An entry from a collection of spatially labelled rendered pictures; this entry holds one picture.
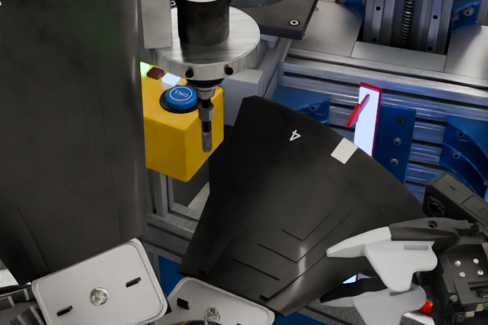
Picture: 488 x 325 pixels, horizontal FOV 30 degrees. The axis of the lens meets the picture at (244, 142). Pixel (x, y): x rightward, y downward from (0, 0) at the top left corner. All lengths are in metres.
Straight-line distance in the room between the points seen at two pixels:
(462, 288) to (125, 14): 0.35
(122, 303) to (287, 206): 0.21
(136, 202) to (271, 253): 0.17
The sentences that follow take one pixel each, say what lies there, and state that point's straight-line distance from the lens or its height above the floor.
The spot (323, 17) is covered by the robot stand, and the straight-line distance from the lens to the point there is 1.55.
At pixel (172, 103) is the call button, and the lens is 1.14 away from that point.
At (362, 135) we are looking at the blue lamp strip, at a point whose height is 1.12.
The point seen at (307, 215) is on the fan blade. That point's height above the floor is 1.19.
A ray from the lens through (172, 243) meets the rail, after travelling 1.32.
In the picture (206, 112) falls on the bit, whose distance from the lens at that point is 0.60.
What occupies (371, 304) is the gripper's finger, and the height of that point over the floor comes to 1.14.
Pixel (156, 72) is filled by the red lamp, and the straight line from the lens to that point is 1.20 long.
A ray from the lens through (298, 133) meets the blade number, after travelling 0.90.
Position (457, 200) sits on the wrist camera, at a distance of 0.86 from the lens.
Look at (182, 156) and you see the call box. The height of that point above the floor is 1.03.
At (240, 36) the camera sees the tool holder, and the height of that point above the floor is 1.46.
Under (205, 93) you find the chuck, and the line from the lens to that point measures 0.59.
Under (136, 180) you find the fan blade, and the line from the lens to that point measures 0.68.
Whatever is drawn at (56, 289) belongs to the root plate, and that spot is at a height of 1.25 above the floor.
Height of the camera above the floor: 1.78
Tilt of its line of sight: 41 degrees down
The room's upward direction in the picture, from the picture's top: straight up
